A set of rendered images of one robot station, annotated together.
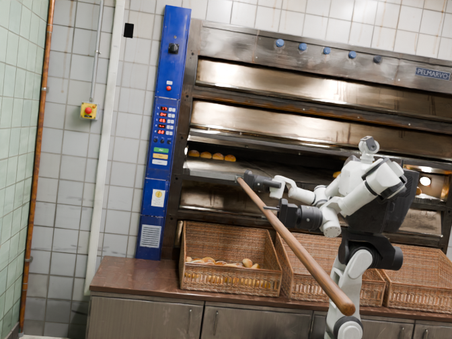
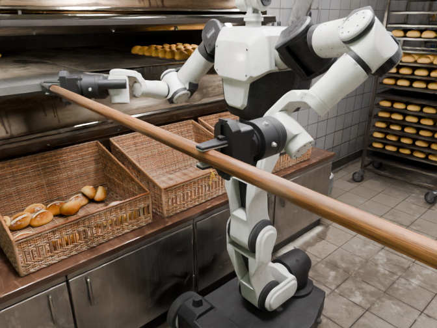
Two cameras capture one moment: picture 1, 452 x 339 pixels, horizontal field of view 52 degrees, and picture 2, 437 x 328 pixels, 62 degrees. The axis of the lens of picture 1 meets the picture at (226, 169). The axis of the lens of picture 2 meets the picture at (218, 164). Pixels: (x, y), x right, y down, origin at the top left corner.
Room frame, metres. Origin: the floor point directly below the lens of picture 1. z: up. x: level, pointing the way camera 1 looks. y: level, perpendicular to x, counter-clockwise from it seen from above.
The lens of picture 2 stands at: (1.15, 0.18, 1.44)
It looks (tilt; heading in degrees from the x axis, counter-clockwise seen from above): 22 degrees down; 325
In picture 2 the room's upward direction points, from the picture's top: straight up
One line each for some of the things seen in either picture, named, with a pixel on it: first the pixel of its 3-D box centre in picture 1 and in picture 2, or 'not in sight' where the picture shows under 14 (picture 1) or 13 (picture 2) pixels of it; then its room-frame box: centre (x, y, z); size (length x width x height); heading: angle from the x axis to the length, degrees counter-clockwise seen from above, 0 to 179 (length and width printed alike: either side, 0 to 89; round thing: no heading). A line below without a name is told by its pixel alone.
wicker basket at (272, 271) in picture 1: (228, 256); (66, 196); (2.67, -0.08, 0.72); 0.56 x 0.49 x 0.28; 98
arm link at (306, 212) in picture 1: (294, 216); (244, 144); (1.71, -0.28, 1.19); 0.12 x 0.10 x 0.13; 96
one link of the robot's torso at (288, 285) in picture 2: not in sight; (266, 284); (2.14, -0.78, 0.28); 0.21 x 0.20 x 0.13; 97
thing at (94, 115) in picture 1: (89, 110); not in sight; (2.77, 0.86, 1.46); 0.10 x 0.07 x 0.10; 97
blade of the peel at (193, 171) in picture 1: (234, 174); (30, 79); (2.82, -0.05, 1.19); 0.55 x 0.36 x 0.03; 96
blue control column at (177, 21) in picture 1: (161, 165); not in sight; (3.80, 0.53, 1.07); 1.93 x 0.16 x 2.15; 7
